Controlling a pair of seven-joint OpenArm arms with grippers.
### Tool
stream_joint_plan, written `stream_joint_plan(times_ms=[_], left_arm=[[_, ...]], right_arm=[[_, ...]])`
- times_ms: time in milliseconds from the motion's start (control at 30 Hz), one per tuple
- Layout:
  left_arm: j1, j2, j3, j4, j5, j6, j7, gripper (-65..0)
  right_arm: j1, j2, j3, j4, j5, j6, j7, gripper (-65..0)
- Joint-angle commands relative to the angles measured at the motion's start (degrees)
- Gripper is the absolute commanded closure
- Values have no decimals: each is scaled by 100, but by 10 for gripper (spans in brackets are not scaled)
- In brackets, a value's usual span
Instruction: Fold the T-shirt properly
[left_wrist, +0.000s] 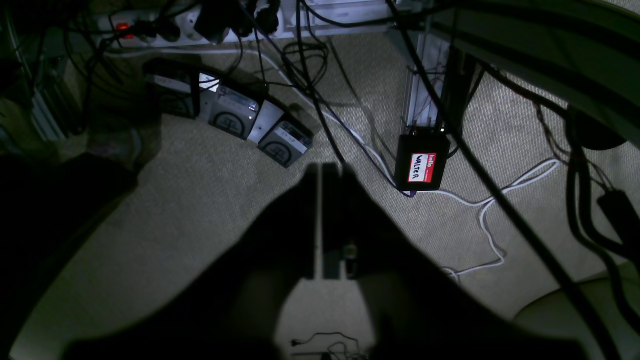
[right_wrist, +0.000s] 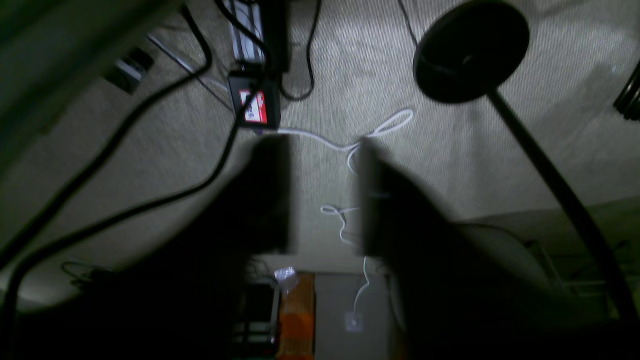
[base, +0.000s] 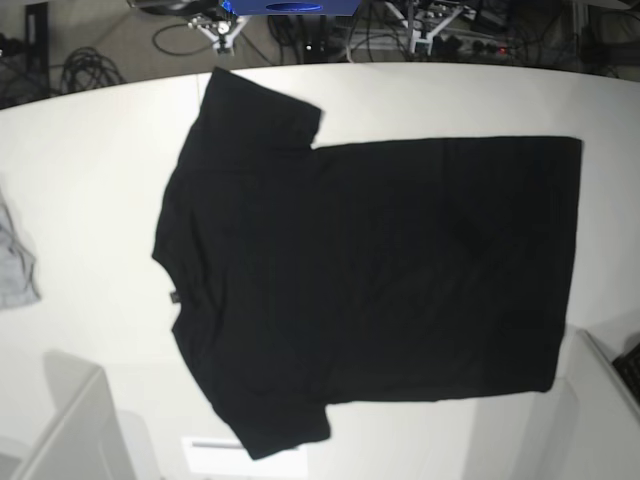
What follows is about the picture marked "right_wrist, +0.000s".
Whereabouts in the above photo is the orange box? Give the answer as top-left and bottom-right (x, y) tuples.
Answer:
(276, 273), (316, 360)

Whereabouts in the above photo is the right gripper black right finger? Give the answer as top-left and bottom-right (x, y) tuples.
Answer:
(356, 139), (451, 261)

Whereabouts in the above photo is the black round-base stand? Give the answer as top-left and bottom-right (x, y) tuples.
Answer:
(413, 0), (639, 321)

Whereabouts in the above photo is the silver aluminium rail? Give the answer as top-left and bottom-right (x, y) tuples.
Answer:
(222, 0), (266, 63)

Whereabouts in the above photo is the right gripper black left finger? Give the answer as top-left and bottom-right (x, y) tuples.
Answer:
(199, 135), (291, 254)

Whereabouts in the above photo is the black cable on floor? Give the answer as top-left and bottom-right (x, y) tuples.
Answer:
(0, 0), (271, 351)

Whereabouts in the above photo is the white cable on floor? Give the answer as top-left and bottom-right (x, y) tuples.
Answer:
(278, 109), (415, 331)

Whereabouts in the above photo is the black box with red label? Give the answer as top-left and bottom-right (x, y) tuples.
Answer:
(227, 70), (281, 131)

